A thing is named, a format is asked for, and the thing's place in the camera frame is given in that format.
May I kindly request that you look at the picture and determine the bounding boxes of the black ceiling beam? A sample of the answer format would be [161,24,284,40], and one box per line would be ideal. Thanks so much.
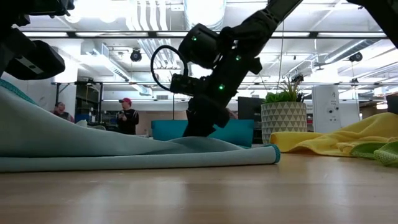
[18,30,398,40]

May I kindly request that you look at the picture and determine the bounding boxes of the yellow microfiber towel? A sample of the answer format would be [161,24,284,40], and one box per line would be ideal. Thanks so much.
[269,111,398,158]

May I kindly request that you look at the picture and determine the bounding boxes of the white kiosk cabinet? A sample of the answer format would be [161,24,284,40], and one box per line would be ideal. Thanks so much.
[312,85,342,134]

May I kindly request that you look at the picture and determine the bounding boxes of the potted succulent plant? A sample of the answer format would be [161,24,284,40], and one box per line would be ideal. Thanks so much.
[260,74,308,146]

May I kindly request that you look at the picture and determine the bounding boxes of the person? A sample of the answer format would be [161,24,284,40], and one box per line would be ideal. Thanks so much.
[50,101,75,124]
[226,107,239,121]
[116,97,140,136]

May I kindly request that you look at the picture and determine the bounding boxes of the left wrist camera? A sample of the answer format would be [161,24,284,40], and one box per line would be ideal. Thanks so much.
[4,39,67,82]

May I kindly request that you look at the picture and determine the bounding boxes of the black shelving rack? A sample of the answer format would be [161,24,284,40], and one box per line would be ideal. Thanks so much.
[55,81,104,125]

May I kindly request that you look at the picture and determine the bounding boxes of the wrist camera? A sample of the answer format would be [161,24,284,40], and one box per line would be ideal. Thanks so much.
[169,73,206,96]
[4,39,67,82]

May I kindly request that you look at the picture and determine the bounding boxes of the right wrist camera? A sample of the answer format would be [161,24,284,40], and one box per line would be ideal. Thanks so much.
[169,73,206,96]

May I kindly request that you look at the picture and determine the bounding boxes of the black looped camera cable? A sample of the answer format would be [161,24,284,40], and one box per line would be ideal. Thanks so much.
[150,44,190,93]

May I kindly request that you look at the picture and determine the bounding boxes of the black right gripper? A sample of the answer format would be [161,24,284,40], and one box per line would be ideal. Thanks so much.
[182,95,231,138]

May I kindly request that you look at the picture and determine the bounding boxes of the black upright panel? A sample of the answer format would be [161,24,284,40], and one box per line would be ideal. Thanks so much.
[238,96,265,144]

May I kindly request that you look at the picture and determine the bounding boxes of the light blue microfiber towel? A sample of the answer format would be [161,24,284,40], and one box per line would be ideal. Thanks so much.
[0,77,281,174]

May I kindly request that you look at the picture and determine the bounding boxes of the green microfiber towel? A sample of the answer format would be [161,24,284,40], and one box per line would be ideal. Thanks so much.
[350,141,398,168]

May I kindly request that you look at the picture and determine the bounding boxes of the teal plastic bin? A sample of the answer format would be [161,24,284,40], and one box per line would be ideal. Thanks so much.
[151,119,255,149]

